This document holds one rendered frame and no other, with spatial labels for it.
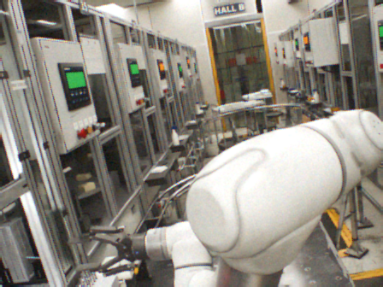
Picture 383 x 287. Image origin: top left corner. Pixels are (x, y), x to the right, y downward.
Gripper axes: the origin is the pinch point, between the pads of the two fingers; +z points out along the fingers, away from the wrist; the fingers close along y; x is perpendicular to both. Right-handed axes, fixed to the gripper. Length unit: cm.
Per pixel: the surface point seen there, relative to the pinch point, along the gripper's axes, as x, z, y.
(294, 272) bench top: -49, -63, -45
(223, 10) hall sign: -823, -49, 166
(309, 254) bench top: -62, -72, -45
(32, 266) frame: -30, 38, -17
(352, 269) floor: -151, -114, -113
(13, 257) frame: -24.9, 40.7, -9.5
